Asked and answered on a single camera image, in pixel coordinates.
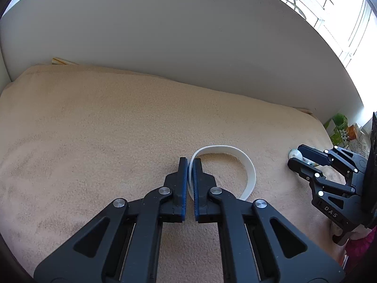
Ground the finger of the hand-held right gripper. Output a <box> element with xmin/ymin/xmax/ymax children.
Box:
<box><xmin>297</xmin><ymin>144</ymin><xmax>369</xmax><ymax>181</ymax></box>
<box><xmin>287</xmin><ymin>158</ymin><xmax>358</xmax><ymax>197</ymax></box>

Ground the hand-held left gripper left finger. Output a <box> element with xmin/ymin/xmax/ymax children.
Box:
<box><xmin>33</xmin><ymin>157</ymin><xmax>189</xmax><ymax>283</ymax></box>

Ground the yellow flat item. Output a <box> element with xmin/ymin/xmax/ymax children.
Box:
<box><xmin>51</xmin><ymin>57</ymin><xmax>78</xmax><ymax>66</ymax></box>

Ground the pink cloth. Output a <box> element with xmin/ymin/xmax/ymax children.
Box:
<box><xmin>344</xmin><ymin>230</ymin><xmax>376</xmax><ymax>263</ymax></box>

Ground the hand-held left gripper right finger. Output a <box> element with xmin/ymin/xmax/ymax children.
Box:
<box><xmin>192</xmin><ymin>158</ymin><xmax>345</xmax><ymax>283</ymax></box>

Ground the white window frame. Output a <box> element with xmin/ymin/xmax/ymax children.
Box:
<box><xmin>256</xmin><ymin>0</ymin><xmax>377</xmax><ymax>71</ymax></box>

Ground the small green plant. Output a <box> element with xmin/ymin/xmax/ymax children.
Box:
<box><xmin>324</xmin><ymin>113</ymin><xmax>349</xmax><ymax>146</ymax></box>

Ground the white band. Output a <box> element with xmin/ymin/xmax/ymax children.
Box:
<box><xmin>188</xmin><ymin>145</ymin><xmax>257</xmax><ymax>202</ymax></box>

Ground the beige blanket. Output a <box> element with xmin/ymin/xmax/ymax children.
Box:
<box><xmin>0</xmin><ymin>63</ymin><xmax>351</xmax><ymax>283</ymax></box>

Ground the small clear plastic piece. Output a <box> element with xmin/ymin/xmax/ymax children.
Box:
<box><xmin>289</xmin><ymin>149</ymin><xmax>304</xmax><ymax>164</ymax></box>

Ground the white lace cloth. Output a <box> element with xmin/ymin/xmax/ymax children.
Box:
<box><xmin>350</xmin><ymin>123</ymin><xmax>372</xmax><ymax>158</ymax></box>

